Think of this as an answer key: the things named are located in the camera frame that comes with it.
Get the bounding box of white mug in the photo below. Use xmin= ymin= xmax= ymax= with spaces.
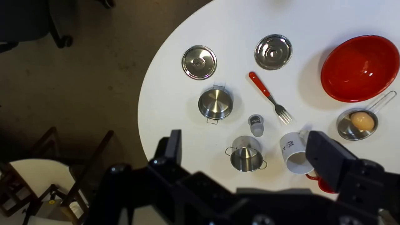
xmin=278 ymin=132 xmax=313 ymax=174

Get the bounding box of small steel pot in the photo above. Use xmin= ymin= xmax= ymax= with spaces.
xmin=197 ymin=86 xmax=233 ymax=126

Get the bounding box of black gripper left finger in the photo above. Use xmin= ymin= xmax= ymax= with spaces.
xmin=153 ymin=131 xmax=181 ymax=166

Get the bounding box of steel pot with handles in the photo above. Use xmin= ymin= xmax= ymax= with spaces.
xmin=225 ymin=136 xmax=267 ymax=173

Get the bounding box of small steel pan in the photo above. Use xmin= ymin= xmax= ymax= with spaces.
xmin=336 ymin=91 xmax=397 ymax=142

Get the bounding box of wooden chair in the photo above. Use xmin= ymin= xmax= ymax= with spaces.
xmin=0 ymin=128 xmax=113 ymax=225

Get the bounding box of red bowl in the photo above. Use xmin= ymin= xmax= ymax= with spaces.
xmin=320 ymin=36 xmax=400 ymax=103

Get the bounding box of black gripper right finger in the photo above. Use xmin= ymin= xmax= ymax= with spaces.
xmin=306 ymin=131 xmax=360 ymax=193

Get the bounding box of steel lid with knob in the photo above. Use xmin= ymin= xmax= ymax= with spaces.
xmin=181 ymin=46 xmax=217 ymax=81

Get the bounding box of small steel salt shaker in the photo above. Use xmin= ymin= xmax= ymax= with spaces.
xmin=248 ymin=116 xmax=263 ymax=138

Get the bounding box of brown egg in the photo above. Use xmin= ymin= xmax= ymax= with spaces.
xmin=350 ymin=112 xmax=375 ymax=132

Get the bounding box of red cup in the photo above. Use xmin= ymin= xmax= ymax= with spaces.
xmin=306 ymin=174 xmax=335 ymax=194

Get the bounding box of black office chair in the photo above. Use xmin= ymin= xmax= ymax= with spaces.
xmin=0 ymin=0 xmax=116 ymax=54

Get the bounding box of flat steel lid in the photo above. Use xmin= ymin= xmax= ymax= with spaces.
xmin=253 ymin=34 xmax=292 ymax=71

